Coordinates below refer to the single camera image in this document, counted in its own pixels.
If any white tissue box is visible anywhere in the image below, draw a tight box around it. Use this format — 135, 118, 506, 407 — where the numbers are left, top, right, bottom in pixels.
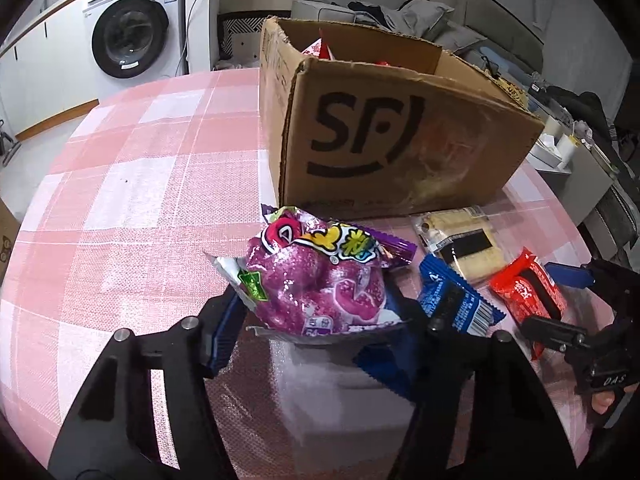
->
530, 132, 581, 171

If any white plastic bag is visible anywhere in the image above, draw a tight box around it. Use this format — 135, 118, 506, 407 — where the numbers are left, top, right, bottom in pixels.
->
212, 57, 261, 72

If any brown cardboard box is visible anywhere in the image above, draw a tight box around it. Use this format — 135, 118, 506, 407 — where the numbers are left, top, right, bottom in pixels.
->
259, 16, 545, 221

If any grey sofa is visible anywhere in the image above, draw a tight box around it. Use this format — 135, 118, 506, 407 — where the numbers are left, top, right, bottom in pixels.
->
290, 0, 546, 76

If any pink checkered tablecloth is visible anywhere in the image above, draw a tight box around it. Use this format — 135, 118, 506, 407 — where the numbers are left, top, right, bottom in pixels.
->
0, 67, 618, 480

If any white washing machine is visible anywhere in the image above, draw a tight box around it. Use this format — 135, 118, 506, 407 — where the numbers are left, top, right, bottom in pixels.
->
82, 0, 188, 81

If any red snack packet dark window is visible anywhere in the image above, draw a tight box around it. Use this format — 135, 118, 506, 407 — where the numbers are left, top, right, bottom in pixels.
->
487, 247, 568, 361

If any pile of grey clothes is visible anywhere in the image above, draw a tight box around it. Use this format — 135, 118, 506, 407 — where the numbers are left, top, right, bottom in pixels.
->
347, 0, 456, 41

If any dark chair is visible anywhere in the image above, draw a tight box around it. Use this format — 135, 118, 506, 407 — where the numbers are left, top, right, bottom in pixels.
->
575, 180, 640, 261

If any blue snack packet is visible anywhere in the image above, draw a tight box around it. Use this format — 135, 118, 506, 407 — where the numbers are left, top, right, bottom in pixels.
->
417, 252, 507, 336

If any white kitchen counter cabinet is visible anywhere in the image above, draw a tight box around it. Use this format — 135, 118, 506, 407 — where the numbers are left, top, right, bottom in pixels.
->
0, 0, 101, 136

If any beige cracker packet black label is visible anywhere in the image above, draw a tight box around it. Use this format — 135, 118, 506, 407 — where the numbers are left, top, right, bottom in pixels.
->
411, 206, 511, 283

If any person's right hand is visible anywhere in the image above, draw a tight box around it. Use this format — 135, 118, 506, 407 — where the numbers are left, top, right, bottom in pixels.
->
590, 391, 617, 416

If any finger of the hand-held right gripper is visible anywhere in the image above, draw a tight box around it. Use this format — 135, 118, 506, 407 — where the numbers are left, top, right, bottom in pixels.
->
520, 314, 588, 356
545, 259, 608, 288

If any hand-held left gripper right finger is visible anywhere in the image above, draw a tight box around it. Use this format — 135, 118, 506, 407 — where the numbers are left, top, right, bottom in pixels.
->
354, 284, 579, 480

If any black patterned panel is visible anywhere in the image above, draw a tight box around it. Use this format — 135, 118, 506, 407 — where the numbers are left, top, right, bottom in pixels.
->
216, 10, 293, 63

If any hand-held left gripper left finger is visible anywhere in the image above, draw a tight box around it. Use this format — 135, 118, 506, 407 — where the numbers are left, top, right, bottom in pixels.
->
47, 285, 248, 480

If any purple snack packet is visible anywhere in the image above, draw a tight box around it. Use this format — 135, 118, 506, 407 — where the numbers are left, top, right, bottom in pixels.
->
205, 204, 418, 346

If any red and white snack packet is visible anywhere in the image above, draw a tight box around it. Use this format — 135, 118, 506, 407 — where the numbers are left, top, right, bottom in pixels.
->
300, 30, 346, 61

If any small cardboard box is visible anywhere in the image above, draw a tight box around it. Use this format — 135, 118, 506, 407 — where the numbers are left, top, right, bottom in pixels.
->
0, 200, 21, 281

